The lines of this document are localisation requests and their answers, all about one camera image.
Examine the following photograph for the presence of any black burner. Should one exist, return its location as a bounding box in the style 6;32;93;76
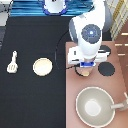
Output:
98;62;115;76
100;45;111;56

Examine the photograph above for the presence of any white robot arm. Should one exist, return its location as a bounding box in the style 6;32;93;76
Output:
68;0;108;68

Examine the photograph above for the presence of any pink stove board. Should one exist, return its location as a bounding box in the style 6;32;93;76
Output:
66;41;126;128

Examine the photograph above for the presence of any cream slotted spatula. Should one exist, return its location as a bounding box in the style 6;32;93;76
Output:
7;51;18;73

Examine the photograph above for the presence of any pink pot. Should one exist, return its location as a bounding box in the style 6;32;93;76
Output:
75;67;92;77

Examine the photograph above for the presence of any black burner top right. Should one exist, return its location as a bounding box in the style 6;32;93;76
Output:
100;45;111;56

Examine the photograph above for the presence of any cream round plate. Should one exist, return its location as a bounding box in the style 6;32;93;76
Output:
33;58;53;76

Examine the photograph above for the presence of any black table mat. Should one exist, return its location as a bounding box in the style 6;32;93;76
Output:
0;16;70;128

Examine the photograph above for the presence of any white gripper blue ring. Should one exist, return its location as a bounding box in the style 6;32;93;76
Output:
66;46;110;69

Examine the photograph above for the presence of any black burner bottom right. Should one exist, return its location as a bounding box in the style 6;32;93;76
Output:
98;62;115;76

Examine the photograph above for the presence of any grey wok pan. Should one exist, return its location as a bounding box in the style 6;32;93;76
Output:
76;87;128;128

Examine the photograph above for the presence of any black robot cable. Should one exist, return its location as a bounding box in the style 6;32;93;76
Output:
53;31;79;71

